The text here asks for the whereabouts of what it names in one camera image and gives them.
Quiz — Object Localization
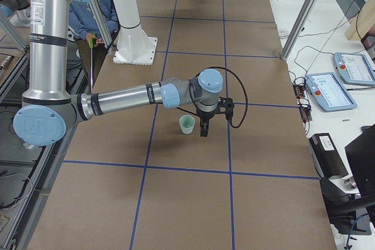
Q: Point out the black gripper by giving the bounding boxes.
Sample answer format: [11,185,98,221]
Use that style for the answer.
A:
[196,108,216,137]

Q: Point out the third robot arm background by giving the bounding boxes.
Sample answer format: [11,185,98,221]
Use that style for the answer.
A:
[1,0,30,19]

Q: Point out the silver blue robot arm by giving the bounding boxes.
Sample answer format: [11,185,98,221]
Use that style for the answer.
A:
[13,0,232,146]

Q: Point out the green plastic cup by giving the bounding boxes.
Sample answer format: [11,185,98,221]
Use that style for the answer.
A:
[179,115,195,135]

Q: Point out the person in blue hoodie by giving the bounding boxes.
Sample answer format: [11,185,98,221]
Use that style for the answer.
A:
[69,0,118,83]

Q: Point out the green tape measure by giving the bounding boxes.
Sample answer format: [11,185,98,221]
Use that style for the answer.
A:
[88,34,96,49]

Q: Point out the near teach pendant tablet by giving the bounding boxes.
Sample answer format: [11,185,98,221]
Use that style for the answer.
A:
[305,72,357,112]

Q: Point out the teach pendant tablet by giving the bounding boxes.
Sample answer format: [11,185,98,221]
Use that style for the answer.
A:
[305,72,357,112]
[333,52,374,86]

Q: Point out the black box with label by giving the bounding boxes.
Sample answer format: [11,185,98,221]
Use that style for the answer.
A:
[309,133,349,180]

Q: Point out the far teach pendant tablet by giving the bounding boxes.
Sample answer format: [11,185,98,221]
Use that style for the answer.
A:
[333,52,374,86]

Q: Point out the black monitor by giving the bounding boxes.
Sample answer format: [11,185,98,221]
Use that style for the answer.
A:
[345,126,374,196]

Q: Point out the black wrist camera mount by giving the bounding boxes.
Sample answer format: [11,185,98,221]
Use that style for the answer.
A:
[218,97,234,122]

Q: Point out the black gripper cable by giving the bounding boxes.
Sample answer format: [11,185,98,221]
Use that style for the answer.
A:
[187,66,250,129]

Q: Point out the white pedestal column base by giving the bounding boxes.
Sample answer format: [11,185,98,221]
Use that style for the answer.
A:
[113,0,158,65]

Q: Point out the aluminium frame post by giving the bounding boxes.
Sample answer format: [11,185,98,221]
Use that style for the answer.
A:
[280,0,316,61]

